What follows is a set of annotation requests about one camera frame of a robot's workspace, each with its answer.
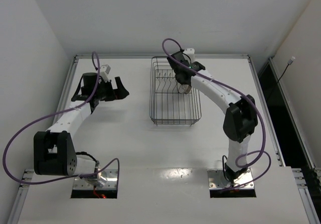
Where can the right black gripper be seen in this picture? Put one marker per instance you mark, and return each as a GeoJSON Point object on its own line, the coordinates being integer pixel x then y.
{"type": "Point", "coordinates": [182, 78]}

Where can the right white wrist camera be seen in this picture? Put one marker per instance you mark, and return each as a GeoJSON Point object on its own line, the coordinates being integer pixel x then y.
{"type": "Point", "coordinates": [190, 54]}

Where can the metal wire dish rack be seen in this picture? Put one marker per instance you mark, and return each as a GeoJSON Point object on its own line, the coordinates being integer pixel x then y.
{"type": "Point", "coordinates": [166, 105]}

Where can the orange sunburst pattern plate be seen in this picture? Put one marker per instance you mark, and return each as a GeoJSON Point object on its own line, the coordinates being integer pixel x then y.
{"type": "Point", "coordinates": [186, 88]}

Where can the black rimmed flower plate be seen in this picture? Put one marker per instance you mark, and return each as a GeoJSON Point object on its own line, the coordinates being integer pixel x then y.
{"type": "Point", "coordinates": [180, 88]}

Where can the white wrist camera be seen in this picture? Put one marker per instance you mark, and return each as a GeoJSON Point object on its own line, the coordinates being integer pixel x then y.
{"type": "Point", "coordinates": [104, 72]}
{"type": "Point", "coordinates": [190, 54]}

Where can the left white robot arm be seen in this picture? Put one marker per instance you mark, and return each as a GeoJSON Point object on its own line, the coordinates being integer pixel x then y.
{"type": "Point", "coordinates": [54, 152]}

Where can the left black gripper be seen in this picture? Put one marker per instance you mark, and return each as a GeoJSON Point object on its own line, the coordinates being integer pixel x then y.
{"type": "Point", "coordinates": [112, 91]}

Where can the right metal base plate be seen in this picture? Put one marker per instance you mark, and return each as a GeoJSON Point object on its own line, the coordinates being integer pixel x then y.
{"type": "Point", "coordinates": [217, 180]}

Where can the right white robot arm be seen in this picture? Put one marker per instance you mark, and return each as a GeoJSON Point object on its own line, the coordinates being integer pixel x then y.
{"type": "Point", "coordinates": [240, 118]}

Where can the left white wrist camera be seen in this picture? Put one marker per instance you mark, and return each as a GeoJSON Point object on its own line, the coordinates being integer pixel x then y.
{"type": "Point", "coordinates": [104, 72]}

